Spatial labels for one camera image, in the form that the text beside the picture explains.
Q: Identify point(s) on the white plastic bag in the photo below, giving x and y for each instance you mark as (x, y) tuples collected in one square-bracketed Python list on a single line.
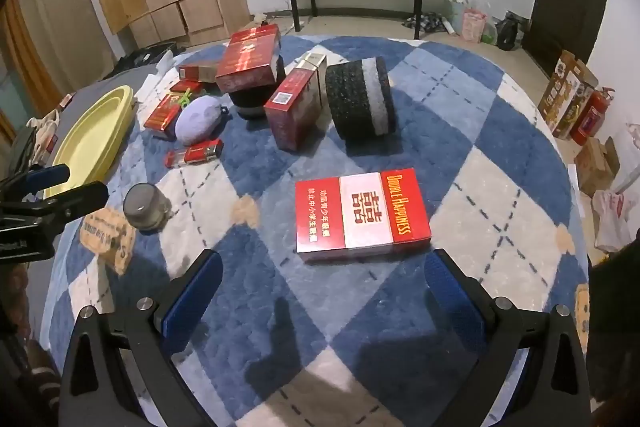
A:
[(612, 217)]

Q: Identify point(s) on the red gold cigarette carton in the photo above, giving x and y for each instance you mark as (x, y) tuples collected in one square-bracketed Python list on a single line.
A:
[(247, 57), (290, 107)]

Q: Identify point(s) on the yellow plastic tray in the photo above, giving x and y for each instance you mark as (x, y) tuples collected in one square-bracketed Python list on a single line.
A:
[(85, 142)]

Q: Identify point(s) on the printed cardboard box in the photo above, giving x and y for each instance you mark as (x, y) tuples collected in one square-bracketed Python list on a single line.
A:
[(565, 97)]

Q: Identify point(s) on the black grey foam cylinder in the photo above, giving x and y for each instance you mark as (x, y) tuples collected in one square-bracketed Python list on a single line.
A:
[(355, 102), (252, 102)]

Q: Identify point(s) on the lavender plush ball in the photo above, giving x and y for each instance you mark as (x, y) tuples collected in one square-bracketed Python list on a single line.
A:
[(197, 119)]

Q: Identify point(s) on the red fire extinguisher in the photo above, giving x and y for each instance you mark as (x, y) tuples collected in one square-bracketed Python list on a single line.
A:
[(590, 119)]

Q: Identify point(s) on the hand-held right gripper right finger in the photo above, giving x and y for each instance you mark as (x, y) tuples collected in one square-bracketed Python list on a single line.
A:
[(452, 302)]

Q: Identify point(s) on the folded white cloth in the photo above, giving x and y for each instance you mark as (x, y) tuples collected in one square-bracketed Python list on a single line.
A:
[(150, 88)]

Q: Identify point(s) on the small green plastic item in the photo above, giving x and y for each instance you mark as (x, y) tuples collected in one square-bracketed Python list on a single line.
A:
[(186, 99)]

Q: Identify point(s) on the small red cigarette pack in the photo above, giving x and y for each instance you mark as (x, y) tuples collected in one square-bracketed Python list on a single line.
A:
[(160, 117), (185, 87), (197, 72)]

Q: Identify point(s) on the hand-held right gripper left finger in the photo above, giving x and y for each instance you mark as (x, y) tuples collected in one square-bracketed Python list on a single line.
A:
[(192, 302)]

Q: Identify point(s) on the red lighter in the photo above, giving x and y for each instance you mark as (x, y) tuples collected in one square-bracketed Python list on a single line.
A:
[(200, 153)]

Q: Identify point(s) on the blue checkered blanket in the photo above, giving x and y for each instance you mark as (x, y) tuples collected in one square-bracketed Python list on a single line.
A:
[(450, 147)]

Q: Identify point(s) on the small glass jar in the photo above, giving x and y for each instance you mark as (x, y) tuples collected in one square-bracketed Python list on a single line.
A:
[(145, 207)]

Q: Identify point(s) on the black suitcase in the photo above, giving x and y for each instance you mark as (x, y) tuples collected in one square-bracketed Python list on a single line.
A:
[(145, 56)]

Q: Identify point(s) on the grey bed sheet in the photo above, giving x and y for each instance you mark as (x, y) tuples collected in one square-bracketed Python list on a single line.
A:
[(100, 84)]

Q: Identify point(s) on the brown cardboard box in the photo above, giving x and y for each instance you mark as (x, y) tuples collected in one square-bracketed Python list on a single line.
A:
[(592, 167)]

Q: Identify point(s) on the checkered cloth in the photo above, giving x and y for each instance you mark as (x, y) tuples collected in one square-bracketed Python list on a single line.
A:
[(425, 24)]

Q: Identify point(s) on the crumpled white cloth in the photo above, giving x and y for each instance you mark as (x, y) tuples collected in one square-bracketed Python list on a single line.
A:
[(164, 62)]

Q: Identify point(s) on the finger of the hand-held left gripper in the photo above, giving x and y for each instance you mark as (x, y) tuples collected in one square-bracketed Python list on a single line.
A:
[(47, 176), (80, 199)]

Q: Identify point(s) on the pink plastic bag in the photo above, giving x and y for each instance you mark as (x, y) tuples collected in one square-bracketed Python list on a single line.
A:
[(474, 24)]

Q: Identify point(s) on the beige curtain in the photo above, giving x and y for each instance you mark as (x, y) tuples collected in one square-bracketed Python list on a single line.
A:
[(65, 17)]

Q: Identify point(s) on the red white cigarette carton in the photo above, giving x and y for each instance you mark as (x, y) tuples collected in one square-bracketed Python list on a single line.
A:
[(360, 212)]

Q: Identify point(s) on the black bag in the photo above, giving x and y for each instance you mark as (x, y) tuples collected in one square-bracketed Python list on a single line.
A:
[(509, 32)]

